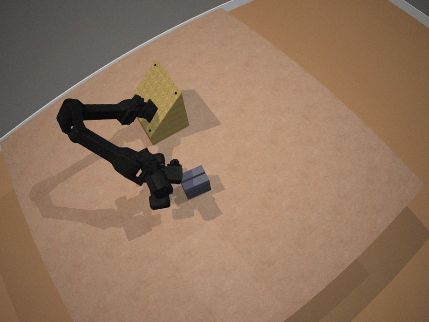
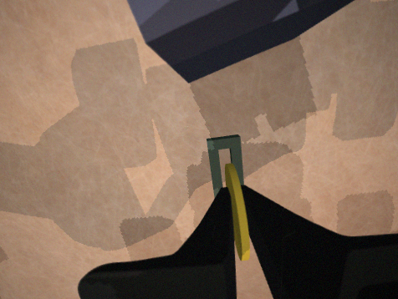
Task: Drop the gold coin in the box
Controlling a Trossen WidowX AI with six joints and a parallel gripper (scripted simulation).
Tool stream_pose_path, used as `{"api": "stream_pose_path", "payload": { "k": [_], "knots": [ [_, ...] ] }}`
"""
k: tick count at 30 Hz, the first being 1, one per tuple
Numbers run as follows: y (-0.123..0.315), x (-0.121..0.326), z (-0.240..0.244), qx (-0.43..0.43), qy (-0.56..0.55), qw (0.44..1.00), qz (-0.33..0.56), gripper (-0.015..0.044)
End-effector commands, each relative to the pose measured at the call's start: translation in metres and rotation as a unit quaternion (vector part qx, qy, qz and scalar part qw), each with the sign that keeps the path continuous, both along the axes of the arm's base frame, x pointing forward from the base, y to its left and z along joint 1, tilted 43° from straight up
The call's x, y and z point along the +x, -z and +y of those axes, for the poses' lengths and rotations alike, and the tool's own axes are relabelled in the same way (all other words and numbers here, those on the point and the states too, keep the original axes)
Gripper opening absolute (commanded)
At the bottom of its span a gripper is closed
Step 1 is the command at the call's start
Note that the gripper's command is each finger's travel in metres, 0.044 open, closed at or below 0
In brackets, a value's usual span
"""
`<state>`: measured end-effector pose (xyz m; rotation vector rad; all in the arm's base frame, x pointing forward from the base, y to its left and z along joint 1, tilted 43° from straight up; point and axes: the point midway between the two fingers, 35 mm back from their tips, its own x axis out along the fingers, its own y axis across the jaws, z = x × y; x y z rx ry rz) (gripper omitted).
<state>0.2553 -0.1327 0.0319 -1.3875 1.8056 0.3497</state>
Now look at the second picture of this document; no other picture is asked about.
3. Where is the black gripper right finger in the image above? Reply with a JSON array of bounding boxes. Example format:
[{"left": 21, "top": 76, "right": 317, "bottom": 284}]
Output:
[{"left": 241, "top": 185, "right": 398, "bottom": 299}]

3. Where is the dark grey box side wall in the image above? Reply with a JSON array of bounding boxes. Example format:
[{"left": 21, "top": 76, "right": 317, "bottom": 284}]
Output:
[{"left": 171, "top": 0, "right": 354, "bottom": 83}]

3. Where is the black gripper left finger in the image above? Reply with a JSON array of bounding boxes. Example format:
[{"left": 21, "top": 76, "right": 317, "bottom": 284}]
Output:
[{"left": 78, "top": 187, "right": 237, "bottom": 299}]

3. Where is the grey slotted box lid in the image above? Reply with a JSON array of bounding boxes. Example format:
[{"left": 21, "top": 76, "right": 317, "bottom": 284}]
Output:
[{"left": 127, "top": 0, "right": 292, "bottom": 66}]

